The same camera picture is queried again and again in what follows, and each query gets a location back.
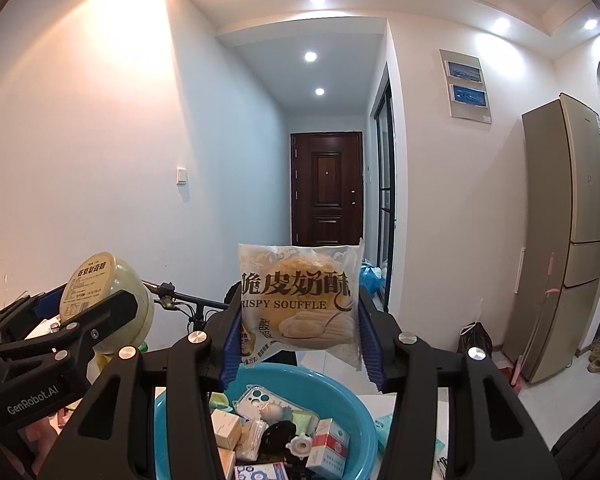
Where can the person's left hand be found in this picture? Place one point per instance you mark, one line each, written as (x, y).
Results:
(42, 437)

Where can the white gear shaped cap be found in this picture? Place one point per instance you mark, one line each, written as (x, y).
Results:
(300, 445)

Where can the blue plastic bag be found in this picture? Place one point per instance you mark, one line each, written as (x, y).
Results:
(372, 277)

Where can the black framed glass door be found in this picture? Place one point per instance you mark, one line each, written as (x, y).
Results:
(385, 160)

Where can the black chair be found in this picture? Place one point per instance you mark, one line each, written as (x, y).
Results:
(590, 445)

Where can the tan soap bar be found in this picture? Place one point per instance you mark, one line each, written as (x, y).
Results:
(226, 465)

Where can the grey electrical panel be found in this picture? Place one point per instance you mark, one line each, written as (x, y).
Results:
(465, 85)

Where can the round pastry snack packet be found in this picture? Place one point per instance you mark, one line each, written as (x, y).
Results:
(300, 300)

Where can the blue plastic basin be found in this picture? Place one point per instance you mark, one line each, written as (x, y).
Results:
(367, 425)

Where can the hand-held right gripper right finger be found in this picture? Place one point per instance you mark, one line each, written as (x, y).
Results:
(369, 350)

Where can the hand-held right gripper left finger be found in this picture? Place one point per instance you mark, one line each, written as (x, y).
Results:
(230, 355)

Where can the clear packet white pads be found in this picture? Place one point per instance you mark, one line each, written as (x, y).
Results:
(252, 440)

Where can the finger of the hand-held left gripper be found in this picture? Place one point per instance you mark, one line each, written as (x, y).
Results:
(115, 305)
(47, 305)

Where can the clear phone case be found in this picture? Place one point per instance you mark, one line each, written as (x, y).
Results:
(252, 400)

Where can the black bicycle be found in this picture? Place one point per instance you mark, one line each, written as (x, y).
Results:
(200, 303)

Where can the red dustpan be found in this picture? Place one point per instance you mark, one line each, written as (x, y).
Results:
(505, 367)

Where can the blue white printed box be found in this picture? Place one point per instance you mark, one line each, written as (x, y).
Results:
(260, 472)

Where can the black trash bag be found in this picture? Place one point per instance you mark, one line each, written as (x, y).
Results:
(475, 340)

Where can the white small carton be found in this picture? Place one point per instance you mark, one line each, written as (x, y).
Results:
(226, 427)

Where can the cream round lidded tub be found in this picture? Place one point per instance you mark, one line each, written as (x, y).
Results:
(92, 280)

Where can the beige tall fridge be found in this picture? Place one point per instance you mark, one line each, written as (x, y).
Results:
(555, 235)

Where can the black round item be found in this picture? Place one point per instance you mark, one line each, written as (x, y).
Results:
(277, 437)

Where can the white light switch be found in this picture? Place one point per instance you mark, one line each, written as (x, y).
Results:
(182, 175)

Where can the dark brown entrance door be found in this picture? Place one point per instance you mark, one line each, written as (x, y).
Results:
(327, 185)

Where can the red white small box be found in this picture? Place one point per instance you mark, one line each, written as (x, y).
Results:
(330, 450)

